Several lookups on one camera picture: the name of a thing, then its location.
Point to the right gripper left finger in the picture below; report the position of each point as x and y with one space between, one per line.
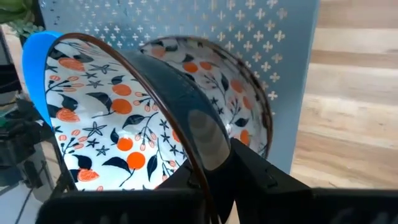
124 208

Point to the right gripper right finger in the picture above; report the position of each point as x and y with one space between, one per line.
295 208

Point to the floral patterned ceramic bowl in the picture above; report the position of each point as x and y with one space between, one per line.
102 109
217 77

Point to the blue plastic mini bowl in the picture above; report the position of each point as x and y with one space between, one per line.
34 68

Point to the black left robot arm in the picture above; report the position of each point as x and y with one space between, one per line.
21 140

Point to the grey perforated metal shelf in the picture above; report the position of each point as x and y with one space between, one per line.
280 77

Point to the small green potted plant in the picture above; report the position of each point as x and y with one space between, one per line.
12 9

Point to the black aluminium table frame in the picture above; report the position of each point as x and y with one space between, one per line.
9 77

